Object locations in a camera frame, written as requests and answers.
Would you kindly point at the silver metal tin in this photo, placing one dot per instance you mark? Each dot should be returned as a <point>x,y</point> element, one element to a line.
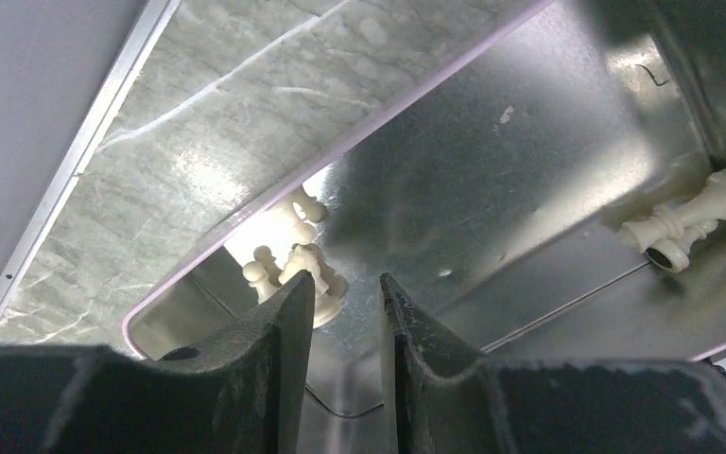
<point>496,199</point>

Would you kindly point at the white chess piece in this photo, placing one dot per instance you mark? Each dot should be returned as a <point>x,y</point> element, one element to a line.
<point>672,254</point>
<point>299,211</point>
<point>710,204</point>
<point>329,286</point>
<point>262,273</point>

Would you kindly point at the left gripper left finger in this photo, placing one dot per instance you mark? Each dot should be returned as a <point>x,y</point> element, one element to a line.
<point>238,391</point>

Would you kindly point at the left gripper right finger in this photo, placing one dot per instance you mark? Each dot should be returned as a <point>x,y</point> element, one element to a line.
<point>442,395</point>

